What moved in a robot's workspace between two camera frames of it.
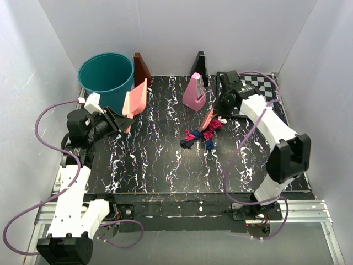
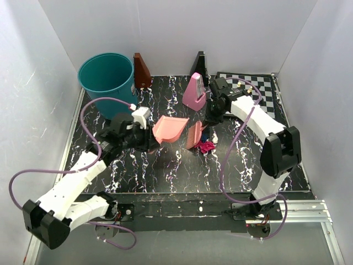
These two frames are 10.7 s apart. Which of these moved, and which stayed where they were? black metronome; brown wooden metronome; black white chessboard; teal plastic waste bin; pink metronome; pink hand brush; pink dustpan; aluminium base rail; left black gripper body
Moved: pink dustpan; pink hand brush; left black gripper body
Stayed: black metronome; teal plastic waste bin; aluminium base rail; brown wooden metronome; pink metronome; black white chessboard
